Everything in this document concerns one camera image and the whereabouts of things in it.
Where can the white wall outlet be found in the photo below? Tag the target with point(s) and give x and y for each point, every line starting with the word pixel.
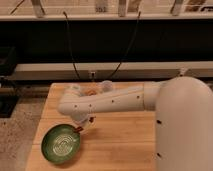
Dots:
pixel 92 75

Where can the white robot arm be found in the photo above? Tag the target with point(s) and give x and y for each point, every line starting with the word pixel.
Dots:
pixel 183 117

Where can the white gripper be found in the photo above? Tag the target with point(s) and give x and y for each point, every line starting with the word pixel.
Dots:
pixel 83 120

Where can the brown rectangular block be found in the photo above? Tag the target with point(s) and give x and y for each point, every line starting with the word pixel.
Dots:
pixel 90 92

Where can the green ceramic bowl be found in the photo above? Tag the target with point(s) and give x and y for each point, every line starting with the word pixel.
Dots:
pixel 60 144

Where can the clear plastic cup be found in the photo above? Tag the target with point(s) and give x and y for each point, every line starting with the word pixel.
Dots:
pixel 106 86

